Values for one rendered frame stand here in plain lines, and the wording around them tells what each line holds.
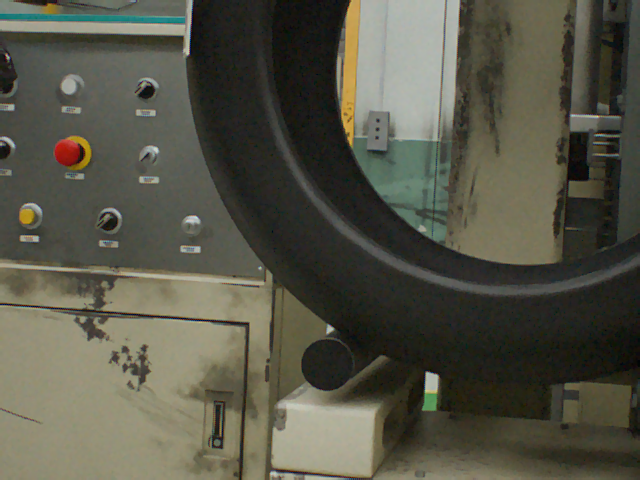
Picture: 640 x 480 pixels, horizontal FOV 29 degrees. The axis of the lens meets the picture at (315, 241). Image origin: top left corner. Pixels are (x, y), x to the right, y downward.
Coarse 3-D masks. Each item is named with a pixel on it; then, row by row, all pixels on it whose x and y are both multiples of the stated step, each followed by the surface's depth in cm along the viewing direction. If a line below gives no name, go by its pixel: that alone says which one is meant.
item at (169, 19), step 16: (144, 0) 183; (160, 0) 183; (176, 0) 182; (0, 16) 187; (16, 16) 187; (32, 16) 186; (48, 16) 186; (64, 16) 185; (80, 16) 185; (96, 16) 184; (112, 16) 184; (128, 16) 183; (144, 16) 183; (160, 16) 183; (176, 16) 182
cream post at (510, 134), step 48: (480, 0) 138; (528, 0) 137; (576, 0) 137; (480, 48) 138; (528, 48) 137; (480, 96) 138; (528, 96) 137; (480, 144) 138; (528, 144) 137; (480, 192) 139; (528, 192) 137; (480, 240) 139; (528, 240) 138; (480, 384) 139
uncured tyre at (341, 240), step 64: (192, 0) 107; (256, 0) 102; (320, 0) 129; (192, 64) 107; (256, 64) 102; (320, 64) 129; (256, 128) 103; (320, 128) 130; (256, 192) 103; (320, 192) 103; (320, 256) 102; (384, 256) 100; (448, 256) 127; (384, 320) 102; (448, 320) 100; (512, 320) 99; (576, 320) 98; (512, 384) 105
